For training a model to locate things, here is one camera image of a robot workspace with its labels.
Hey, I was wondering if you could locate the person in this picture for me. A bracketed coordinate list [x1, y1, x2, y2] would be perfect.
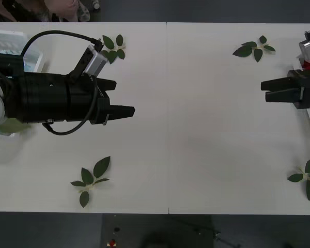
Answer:
[0, 0, 91, 23]

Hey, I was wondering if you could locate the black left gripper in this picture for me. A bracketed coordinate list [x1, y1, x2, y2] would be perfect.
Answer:
[66, 75, 136, 125]

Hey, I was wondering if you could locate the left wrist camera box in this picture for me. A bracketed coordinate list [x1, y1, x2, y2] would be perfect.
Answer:
[82, 50, 108, 76]

